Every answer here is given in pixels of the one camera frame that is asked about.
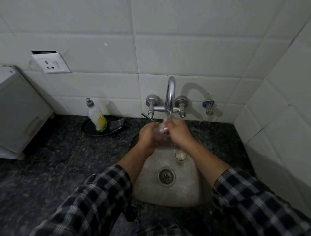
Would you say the person's left hand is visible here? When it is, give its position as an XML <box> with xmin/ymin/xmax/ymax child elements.
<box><xmin>137</xmin><ymin>122</ymin><xmax>162</xmax><ymax>156</ymax></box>

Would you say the person's right hand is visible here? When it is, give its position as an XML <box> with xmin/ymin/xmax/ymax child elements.
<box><xmin>163</xmin><ymin>119</ymin><xmax>195</xmax><ymax>148</ymax></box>

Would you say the clear drinking glass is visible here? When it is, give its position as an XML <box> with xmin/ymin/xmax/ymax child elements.
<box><xmin>154</xmin><ymin>123</ymin><xmax>170</xmax><ymax>146</ymax></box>

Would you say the person's left forearm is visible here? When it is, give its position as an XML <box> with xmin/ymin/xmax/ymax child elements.
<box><xmin>29</xmin><ymin>145</ymin><xmax>156</xmax><ymax>236</ymax></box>

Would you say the person's right forearm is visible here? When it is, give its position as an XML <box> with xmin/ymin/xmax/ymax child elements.
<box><xmin>180</xmin><ymin>141</ymin><xmax>311</xmax><ymax>236</ymax></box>

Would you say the small glass with residue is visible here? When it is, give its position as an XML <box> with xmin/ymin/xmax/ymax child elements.
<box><xmin>175</xmin><ymin>150</ymin><xmax>187</xmax><ymax>165</ymax></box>

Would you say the sink drain strainer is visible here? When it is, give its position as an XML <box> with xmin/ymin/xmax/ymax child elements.
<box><xmin>157</xmin><ymin>167</ymin><xmax>176</xmax><ymax>187</ymax></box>

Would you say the steel kitchen sink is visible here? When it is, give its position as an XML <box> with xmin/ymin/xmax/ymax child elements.
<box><xmin>133</xmin><ymin>143</ymin><xmax>207</xmax><ymax>207</ymax></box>

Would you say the black round tray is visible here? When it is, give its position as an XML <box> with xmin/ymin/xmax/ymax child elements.
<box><xmin>81</xmin><ymin>116</ymin><xmax>127</xmax><ymax>136</ymax></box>

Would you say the dish soap bottle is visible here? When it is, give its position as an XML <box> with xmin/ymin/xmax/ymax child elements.
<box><xmin>86</xmin><ymin>98</ymin><xmax>108</xmax><ymax>133</ymax></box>

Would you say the white appliance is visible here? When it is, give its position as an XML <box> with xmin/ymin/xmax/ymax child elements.
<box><xmin>0</xmin><ymin>65</ymin><xmax>54</xmax><ymax>159</ymax></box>

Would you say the chrome wall-mounted faucet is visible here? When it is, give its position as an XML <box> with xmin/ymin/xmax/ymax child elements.
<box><xmin>141</xmin><ymin>76</ymin><xmax>189</xmax><ymax>122</ymax></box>

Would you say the small wall tap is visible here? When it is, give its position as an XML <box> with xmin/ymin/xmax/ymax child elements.
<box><xmin>203</xmin><ymin>100</ymin><xmax>215</xmax><ymax>116</ymax></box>

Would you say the white wall power socket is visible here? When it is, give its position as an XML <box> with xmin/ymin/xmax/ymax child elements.
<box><xmin>32</xmin><ymin>52</ymin><xmax>71</xmax><ymax>74</ymax></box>

